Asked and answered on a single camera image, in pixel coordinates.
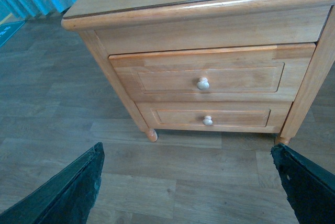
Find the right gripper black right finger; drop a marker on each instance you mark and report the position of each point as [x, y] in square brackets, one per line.
[309, 187]

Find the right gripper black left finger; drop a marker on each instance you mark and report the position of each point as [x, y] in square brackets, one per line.
[67, 197]

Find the wooden drawer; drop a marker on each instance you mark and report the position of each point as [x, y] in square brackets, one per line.
[260, 117]
[263, 73]

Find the drawer round knob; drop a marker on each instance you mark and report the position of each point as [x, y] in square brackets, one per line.
[203, 84]
[207, 121]

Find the wooden nightstand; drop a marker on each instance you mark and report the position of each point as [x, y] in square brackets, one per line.
[113, 27]

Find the teal floor mat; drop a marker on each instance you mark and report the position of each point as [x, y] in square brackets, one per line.
[8, 30]

